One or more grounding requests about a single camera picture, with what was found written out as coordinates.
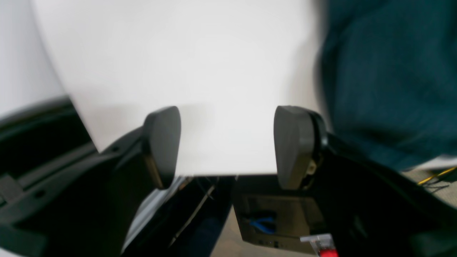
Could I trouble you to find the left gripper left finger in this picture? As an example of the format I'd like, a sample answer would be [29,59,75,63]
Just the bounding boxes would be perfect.
[1,106,181,257]

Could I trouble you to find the yellow cable on floor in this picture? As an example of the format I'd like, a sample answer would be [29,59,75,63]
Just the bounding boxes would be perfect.
[418,166,457,186]

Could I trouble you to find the black equipment box under table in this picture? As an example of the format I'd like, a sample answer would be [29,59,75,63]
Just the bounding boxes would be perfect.
[231,175,329,254]

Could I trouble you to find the red and white tool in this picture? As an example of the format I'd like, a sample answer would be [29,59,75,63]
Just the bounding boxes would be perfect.
[300,233,338,257]

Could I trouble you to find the dark teal T-shirt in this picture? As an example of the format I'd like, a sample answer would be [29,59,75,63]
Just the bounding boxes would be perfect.
[321,0,457,171]

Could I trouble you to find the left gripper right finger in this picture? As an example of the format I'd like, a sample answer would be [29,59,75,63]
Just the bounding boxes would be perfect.
[273,106,456,257]

